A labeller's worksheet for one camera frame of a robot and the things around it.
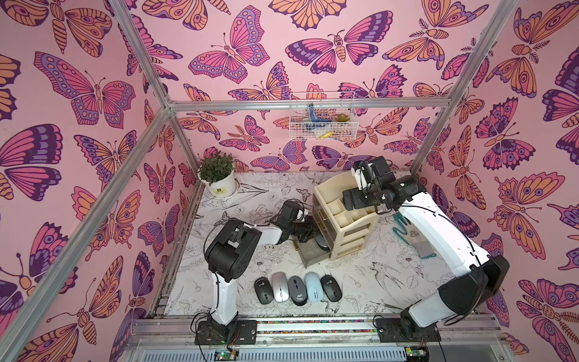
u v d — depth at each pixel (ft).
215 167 3.24
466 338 2.43
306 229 2.78
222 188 3.46
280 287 2.67
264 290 2.66
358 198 2.29
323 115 3.10
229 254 1.72
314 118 3.10
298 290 2.63
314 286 2.62
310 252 3.02
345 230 2.35
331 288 2.67
